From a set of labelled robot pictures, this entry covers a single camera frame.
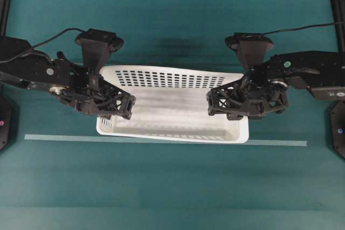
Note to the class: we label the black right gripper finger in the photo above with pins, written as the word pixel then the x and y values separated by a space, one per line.
pixel 225 99

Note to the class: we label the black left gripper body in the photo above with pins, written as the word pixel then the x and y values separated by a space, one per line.
pixel 86 92

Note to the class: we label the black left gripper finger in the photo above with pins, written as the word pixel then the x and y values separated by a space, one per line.
pixel 119 102

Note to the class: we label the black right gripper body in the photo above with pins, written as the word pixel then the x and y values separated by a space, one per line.
pixel 263 94

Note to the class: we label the white plastic lattice basket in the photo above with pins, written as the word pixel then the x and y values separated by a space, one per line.
pixel 171 105

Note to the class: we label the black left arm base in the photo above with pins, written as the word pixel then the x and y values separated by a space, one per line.
pixel 9 119

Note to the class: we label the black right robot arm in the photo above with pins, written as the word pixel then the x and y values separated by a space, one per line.
pixel 320 73

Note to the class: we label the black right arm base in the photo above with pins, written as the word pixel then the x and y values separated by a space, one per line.
pixel 335 123

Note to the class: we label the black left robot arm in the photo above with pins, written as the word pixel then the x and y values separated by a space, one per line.
pixel 24 67

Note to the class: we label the light tape strip on table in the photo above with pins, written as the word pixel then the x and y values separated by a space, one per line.
pixel 132 140

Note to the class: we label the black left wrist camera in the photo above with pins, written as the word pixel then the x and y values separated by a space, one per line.
pixel 97 46

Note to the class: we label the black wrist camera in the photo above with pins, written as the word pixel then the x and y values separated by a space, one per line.
pixel 250 48
pixel 97 46

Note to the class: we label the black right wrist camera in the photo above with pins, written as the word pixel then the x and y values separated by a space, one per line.
pixel 250 48

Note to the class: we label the black right frame post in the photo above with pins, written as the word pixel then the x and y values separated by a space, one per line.
pixel 338 16

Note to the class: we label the black frame post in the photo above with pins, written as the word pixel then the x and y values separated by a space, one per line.
pixel 4 12
pixel 338 16

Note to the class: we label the black left frame post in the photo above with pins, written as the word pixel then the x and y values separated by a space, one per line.
pixel 4 12

